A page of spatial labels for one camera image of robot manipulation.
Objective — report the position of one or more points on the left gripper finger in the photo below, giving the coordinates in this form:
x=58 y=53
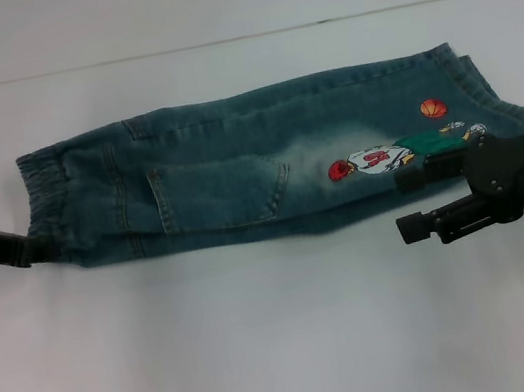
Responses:
x=44 y=254

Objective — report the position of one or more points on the blue denim shorts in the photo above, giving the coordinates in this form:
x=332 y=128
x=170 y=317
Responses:
x=235 y=160

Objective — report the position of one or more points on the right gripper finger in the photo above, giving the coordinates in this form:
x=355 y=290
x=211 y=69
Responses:
x=454 y=220
x=440 y=168

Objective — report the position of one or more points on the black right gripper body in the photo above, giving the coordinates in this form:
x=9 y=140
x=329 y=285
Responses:
x=516 y=171

